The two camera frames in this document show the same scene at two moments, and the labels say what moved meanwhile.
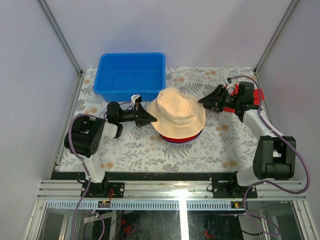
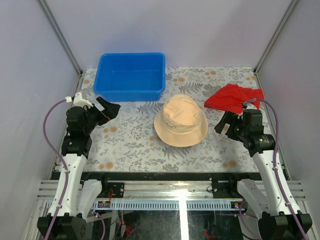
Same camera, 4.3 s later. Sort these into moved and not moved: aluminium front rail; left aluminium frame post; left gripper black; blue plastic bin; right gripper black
Moved: left gripper black; right gripper black
Not moved: blue plastic bin; aluminium front rail; left aluminium frame post
